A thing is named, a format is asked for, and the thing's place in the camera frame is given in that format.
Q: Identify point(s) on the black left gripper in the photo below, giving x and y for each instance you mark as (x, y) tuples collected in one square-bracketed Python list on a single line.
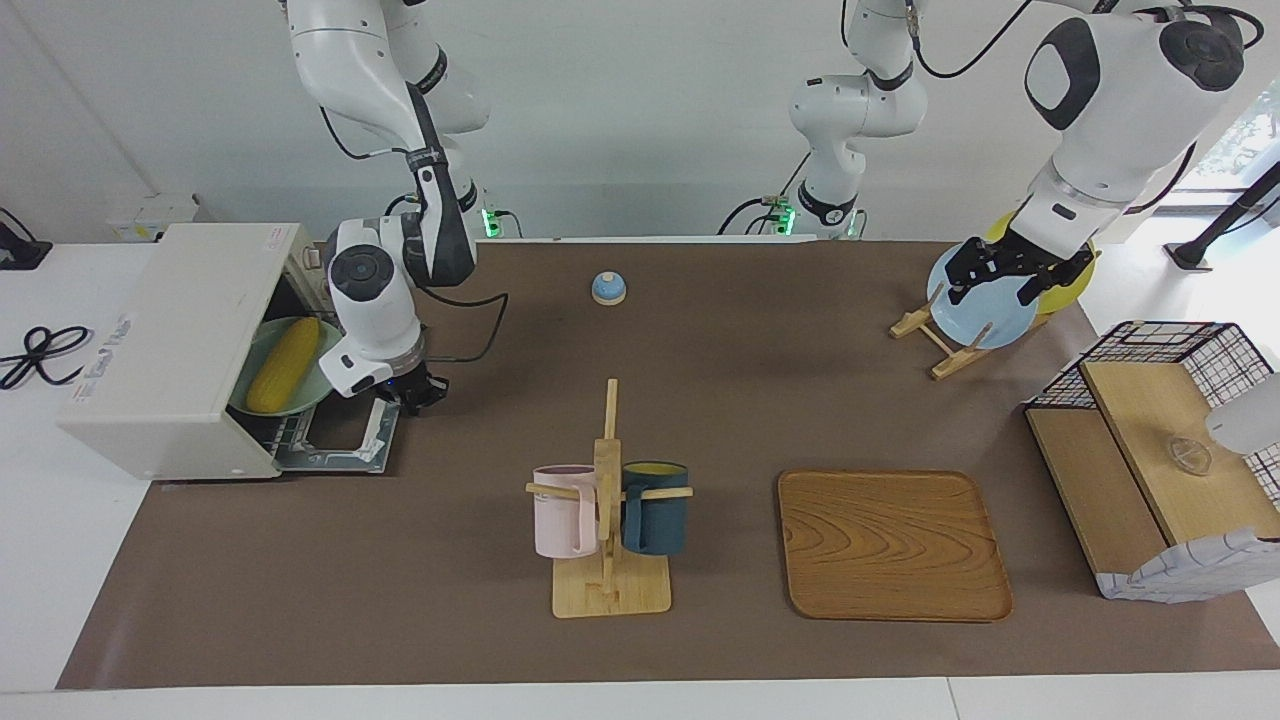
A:
[(1030, 258)]

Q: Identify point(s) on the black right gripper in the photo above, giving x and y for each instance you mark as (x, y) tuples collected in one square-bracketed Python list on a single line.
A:
[(410, 382)]

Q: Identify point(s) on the glass oven door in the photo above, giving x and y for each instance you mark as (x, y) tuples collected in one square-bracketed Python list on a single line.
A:
[(345, 455)]

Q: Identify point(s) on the pale green plate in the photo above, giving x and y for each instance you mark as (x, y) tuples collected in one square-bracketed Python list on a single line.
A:
[(322, 375)]

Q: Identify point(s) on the yellow corn cob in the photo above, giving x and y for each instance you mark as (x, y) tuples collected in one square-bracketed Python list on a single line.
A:
[(283, 365)]

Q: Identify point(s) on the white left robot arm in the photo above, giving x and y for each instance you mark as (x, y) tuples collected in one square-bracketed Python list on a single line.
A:
[(1110, 130)]

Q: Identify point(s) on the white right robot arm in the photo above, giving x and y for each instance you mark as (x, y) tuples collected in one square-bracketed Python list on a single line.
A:
[(375, 300)]

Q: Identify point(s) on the cream toaster oven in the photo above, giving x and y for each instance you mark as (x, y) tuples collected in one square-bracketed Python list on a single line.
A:
[(160, 340)]

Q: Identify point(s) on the light blue plate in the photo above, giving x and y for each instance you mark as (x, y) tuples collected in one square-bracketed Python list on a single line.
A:
[(985, 320)]

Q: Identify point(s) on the yellow plate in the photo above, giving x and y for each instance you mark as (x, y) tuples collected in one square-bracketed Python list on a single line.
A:
[(1065, 295)]

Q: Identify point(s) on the wooden plate rack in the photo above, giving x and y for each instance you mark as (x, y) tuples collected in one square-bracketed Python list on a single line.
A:
[(950, 362)]

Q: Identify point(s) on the pink mug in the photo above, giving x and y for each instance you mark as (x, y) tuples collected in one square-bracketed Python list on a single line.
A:
[(560, 515)]

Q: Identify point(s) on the black stand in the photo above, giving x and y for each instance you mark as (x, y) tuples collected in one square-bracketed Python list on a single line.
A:
[(1215, 225)]

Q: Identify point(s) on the small clear glass dish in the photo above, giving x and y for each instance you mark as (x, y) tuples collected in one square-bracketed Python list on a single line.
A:
[(1190, 455)]

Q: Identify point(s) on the dark blue mug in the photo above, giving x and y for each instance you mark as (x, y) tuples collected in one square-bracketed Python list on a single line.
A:
[(655, 520)]

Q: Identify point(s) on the wooden mug rack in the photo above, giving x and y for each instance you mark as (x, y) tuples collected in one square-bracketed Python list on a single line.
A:
[(607, 590)]

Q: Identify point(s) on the brown table mat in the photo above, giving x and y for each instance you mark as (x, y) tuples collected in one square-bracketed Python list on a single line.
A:
[(700, 350)]

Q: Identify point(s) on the wooden serving tray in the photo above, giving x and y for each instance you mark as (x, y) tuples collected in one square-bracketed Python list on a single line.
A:
[(890, 545)]

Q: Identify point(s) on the white rounded device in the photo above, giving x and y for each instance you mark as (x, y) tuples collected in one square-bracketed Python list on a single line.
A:
[(1250, 415)]

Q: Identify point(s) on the white power strip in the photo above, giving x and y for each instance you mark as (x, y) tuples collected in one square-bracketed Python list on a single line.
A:
[(140, 218)]

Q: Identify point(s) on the black clamp base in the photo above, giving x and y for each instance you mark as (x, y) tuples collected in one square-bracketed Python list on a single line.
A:
[(20, 250)]

